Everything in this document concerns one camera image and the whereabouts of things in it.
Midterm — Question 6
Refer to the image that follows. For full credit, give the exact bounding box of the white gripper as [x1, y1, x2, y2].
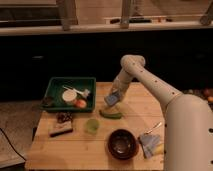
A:
[110, 84, 126, 100]

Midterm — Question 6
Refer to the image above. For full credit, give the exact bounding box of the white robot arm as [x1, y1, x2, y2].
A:
[111, 55, 213, 171]

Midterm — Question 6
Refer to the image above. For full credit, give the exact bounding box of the green plastic cup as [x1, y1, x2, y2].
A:
[85, 119, 99, 134]

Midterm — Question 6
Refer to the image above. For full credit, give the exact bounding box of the dark small cup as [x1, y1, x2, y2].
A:
[42, 96, 54, 107]

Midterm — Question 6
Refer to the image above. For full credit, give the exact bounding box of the green cucumber toy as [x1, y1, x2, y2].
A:
[99, 110, 122, 119]

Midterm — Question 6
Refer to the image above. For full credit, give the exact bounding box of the white plastic utensil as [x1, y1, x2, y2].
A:
[62, 85, 91, 98]

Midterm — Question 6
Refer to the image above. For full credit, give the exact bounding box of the orange toy fruit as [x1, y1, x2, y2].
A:
[75, 99, 87, 108]

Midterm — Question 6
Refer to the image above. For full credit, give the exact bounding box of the metal spoon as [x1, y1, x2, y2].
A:
[144, 122, 162, 134]

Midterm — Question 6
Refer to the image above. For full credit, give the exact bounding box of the dark brown bowl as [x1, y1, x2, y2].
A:
[107, 129, 138, 160]

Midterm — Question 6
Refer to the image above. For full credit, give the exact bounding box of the blue folded cloth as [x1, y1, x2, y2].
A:
[138, 134, 160, 159]

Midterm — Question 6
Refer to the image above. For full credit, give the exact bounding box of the dark pinecone object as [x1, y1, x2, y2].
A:
[56, 112, 72, 123]

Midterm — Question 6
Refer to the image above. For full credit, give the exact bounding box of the green plastic tray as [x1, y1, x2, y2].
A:
[41, 77, 96, 112]

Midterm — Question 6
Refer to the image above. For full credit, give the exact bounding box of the yellow toy banana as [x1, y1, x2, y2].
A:
[153, 143, 164, 155]

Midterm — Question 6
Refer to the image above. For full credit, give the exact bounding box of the black cable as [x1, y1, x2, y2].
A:
[0, 127, 27, 162]

